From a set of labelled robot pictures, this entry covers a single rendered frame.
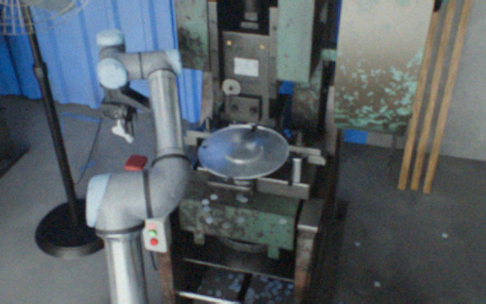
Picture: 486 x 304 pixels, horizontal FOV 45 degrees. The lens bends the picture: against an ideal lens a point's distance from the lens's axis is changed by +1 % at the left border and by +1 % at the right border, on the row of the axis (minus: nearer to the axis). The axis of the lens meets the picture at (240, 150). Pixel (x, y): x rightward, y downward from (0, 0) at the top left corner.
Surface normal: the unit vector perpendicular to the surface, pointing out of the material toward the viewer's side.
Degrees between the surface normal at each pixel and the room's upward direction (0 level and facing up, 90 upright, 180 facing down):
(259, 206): 0
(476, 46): 90
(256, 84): 90
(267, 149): 2
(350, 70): 100
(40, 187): 0
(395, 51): 92
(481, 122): 90
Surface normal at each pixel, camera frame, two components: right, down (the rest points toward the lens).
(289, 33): -0.26, 0.57
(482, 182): -0.01, -0.81
